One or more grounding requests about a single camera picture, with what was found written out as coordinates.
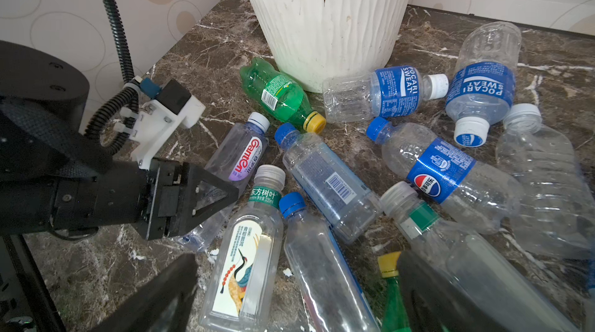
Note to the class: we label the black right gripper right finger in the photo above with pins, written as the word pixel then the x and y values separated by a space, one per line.
pixel 432 303

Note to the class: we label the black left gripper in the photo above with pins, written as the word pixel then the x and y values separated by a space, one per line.
pixel 182 196

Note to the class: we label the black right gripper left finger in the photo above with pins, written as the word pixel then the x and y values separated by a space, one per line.
pixel 163 304

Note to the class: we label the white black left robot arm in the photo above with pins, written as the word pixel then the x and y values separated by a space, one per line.
pixel 70 184

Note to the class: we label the green bottle near bin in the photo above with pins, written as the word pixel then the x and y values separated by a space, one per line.
pixel 280 95

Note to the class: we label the white ribbed waste bin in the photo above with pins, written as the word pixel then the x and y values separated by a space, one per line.
pixel 313 40

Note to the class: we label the clear square bottle green band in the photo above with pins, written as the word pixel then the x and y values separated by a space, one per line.
pixel 469 262

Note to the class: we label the green bottle yellow cap front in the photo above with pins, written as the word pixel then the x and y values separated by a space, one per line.
pixel 395 317

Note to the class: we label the purple label clear bottle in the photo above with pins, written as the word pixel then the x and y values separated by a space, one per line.
pixel 235 161

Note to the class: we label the crane label white cap bottle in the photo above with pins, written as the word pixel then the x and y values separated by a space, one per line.
pixel 241 287

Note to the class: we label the clear bottle pink label blue cap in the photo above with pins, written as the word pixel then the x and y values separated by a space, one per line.
pixel 332 295

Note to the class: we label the Pepsi water bottle blue cap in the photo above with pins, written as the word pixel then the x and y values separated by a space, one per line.
pixel 473 193

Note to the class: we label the clear bottle barcode blue cap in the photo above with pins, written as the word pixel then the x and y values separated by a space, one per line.
pixel 345 201

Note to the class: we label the clear unlabelled crushed bottle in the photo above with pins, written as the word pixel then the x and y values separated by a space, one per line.
pixel 556 218

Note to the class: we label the Pocari Sweat bottle lying sideways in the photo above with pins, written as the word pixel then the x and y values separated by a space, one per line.
pixel 387 92

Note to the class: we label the Pocari Sweat bottle upright label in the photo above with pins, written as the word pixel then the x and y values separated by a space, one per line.
pixel 483 87

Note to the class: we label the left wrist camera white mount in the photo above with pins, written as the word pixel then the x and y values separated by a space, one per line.
pixel 170 107

